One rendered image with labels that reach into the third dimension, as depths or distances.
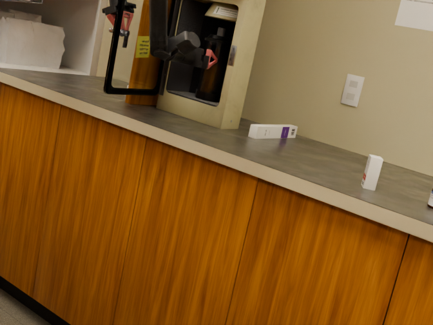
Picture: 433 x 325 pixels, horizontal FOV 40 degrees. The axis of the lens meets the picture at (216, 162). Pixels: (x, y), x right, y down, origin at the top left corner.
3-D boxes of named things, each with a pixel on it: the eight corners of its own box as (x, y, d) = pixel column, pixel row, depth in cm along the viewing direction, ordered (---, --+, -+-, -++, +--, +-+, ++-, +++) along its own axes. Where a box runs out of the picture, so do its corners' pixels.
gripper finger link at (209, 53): (208, 48, 217) (192, 46, 210) (223, 52, 213) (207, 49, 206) (204, 67, 219) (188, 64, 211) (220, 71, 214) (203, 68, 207)
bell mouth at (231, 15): (223, 20, 231) (226, 6, 230) (260, 27, 221) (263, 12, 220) (194, 13, 217) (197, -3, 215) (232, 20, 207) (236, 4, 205)
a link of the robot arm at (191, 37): (150, 33, 200) (151, 54, 196) (173, 16, 194) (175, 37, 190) (175, 47, 208) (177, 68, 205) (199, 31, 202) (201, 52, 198)
